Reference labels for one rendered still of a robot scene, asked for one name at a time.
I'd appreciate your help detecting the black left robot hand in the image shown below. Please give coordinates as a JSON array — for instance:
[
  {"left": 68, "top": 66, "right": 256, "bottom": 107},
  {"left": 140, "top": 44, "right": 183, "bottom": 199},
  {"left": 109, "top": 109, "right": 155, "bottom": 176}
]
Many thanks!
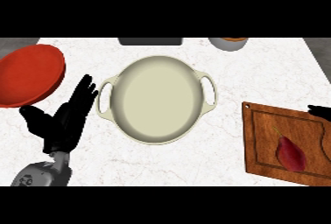
[{"left": 18, "top": 73, "right": 99, "bottom": 154}]

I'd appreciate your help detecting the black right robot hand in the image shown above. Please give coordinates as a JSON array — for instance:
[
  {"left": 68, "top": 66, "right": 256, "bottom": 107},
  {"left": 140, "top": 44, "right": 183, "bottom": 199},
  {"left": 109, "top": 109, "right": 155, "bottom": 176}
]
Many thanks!
[{"left": 306, "top": 104, "right": 331, "bottom": 123}]

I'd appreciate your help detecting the brown wooden cutting board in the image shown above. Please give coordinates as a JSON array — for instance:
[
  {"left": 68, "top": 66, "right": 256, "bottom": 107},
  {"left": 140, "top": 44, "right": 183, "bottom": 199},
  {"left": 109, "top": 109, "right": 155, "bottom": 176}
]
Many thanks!
[{"left": 241, "top": 101, "right": 331, "bottom": 187}]

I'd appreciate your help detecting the dark red pear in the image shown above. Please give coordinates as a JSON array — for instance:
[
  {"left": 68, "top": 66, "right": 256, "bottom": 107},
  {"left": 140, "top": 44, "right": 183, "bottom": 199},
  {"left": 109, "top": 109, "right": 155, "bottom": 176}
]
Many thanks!
[{"left": 272, "top": 126, "right": 307, "bottom": 173}]

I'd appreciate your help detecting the red plate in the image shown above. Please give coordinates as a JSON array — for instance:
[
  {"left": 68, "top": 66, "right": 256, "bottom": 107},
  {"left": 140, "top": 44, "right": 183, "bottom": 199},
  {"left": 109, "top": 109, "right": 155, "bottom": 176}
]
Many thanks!
[{"left": 0, "top": 44, "right": 68, "bottom": 109}]

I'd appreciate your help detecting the grey bowl with orange content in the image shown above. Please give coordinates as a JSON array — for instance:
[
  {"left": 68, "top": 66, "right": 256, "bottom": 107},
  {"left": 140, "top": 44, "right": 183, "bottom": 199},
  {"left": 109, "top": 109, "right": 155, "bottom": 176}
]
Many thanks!
[{"left": 208, "top": 37, "right": 250, "bottom": 53}]

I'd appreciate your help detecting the dark grey flat appliance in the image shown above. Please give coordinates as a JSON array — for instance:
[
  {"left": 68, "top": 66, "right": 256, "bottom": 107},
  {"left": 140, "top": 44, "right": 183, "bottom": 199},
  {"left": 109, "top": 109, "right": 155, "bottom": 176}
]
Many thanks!
[{"left": 118, "top": 37, "right": 183, "bottom": 46}]

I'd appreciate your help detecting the cream two-handled pot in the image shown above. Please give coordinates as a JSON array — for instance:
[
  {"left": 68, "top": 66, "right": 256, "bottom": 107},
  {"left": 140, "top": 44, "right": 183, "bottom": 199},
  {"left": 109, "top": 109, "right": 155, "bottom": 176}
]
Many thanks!
[{"left": 96, "top": 55, "right": 220, "bottom": 145}]

